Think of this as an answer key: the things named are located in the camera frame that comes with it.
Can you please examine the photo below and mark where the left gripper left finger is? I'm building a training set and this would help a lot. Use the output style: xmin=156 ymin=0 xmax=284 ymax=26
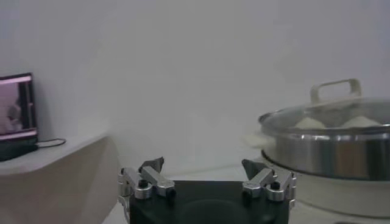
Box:
xmin=118 ymin=156 xmax=177 ymax=200

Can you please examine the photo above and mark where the glass lid with cream handle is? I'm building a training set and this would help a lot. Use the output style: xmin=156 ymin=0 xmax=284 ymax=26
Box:
xmin=258 ymin=78 xmax=390 ymax=136

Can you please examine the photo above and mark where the perforated steel steamer basket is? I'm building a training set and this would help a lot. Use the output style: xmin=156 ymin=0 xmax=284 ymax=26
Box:
xmin=261 ymin=130 xmax=390 ymax=181

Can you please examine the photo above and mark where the steel steamer pot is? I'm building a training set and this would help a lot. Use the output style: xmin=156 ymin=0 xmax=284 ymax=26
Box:
xmin=243 ymin=133 xmax=390 ymax=219

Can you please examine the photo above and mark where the black laptop beside mouse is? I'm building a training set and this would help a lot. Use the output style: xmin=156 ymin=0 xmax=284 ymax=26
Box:
xmin=0 ymin=72 xmax=39 ymax=162

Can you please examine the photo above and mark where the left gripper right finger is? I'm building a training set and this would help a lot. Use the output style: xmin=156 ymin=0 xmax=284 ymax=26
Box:
xmin=241 ymin=158 xmax=297 ymax=202

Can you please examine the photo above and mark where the thin black looped cable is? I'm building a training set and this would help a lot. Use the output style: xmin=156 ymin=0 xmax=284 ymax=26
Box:
xmin=36 ymin=138 xmax=67 ymax=149

